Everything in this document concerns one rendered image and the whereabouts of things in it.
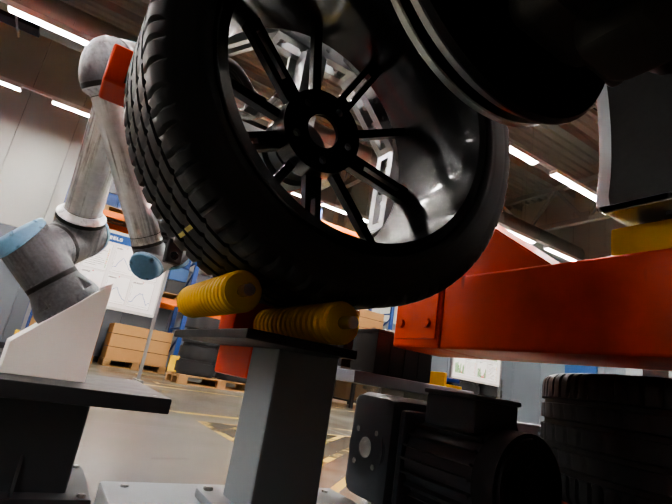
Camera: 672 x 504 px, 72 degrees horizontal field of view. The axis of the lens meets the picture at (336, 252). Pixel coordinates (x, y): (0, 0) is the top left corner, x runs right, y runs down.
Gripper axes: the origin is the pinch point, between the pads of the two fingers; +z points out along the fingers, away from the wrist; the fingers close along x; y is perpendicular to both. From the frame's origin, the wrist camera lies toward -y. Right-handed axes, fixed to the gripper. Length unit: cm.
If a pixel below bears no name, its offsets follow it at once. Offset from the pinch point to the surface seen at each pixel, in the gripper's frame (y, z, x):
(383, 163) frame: 39, 26, 28
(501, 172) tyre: 43, 58, 31
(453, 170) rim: 40, 52, 25
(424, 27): 43, 81, -12
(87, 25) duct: 131, -807, -48
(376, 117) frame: 47, 26, 21
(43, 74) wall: 31, -1146, -98
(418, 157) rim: 41, 40, 26
